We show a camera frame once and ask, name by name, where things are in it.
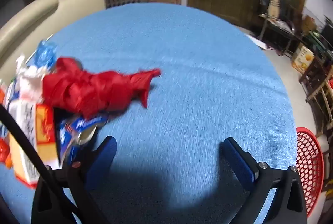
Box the black metal chair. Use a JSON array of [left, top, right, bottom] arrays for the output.
[[257, 0, 302, 54]]

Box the orange printed carton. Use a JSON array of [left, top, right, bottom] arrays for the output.
[[291, 45, 315, 74]]

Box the blue snack wrapper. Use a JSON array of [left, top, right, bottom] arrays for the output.
[[56, 113, 110, 165]]

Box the wooden chair frame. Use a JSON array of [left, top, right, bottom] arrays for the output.
[[299, 55, 333, 136]]

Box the cream leather sofa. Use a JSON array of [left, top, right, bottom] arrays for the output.
[[0, 0, 107, 76]]

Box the small orange wrapper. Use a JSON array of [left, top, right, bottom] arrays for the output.
[[0, 139, 12, 170]]

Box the red plastic bag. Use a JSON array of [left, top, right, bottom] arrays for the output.
[[42, 57, 162, 120]]

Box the black cable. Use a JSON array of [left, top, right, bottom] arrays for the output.
[[0, 104, 86, 224]]

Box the blue plastic bag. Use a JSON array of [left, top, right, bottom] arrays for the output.
[[32, 41, 58, 71]]

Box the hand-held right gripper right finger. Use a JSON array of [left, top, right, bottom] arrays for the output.
[[220, 137, 309, 224]]

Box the crumpled white plastic bag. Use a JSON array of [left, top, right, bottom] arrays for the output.
[[16, 55, 46, 102]]

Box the orange white tissue pack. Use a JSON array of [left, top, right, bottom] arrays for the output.
[[8, 102, 60, 188]]

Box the blue tablecloth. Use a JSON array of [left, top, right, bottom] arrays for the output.
[[0, 2, 298, 224]]

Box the striped cloth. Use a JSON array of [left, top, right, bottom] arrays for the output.
[[268, 0, 281, 19]]

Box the cardboard box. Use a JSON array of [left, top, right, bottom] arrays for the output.
[[149, 0, 183, 6]]

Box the red plastic basket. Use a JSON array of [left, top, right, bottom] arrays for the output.
[[296, 127, 326, 218]]

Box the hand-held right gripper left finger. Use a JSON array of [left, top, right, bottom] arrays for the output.
[[31, 136, 117, 224]]

